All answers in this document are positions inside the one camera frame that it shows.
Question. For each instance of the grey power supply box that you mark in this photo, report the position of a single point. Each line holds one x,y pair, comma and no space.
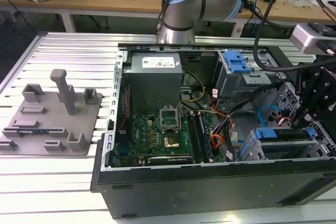
152,85

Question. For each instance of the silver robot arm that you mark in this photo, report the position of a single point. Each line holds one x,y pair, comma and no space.
178,14

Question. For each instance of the grey parts rack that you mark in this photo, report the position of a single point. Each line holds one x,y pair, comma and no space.
52,129

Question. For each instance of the square chip with gold rim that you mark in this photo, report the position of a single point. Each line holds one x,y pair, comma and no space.
171,142

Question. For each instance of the blue plastic bay latch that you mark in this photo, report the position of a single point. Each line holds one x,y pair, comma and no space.
237,62

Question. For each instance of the black RAM slot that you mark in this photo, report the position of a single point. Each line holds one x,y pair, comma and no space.
197,140
208,140
193,140
203,140

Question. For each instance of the metal optical drive bay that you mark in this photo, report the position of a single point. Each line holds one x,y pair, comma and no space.
231,85

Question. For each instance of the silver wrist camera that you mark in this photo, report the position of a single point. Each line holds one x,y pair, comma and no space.
307,37

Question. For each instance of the wooden desk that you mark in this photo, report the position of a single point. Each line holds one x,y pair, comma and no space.
118,1

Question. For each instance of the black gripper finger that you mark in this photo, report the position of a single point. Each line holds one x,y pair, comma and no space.
319,106
303,95

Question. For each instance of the metal disk bay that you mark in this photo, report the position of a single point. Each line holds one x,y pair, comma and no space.
253,148

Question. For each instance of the CPU socket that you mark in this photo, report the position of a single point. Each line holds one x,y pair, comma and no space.
169,117

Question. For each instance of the black PC case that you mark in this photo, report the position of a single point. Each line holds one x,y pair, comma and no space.
210,195

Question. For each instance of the hard disk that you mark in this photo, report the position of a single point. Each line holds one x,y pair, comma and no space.
265,133

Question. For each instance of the black graphics card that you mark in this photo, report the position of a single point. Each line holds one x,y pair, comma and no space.
170,160

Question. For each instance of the green motherboard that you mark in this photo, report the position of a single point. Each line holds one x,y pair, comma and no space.
147,134

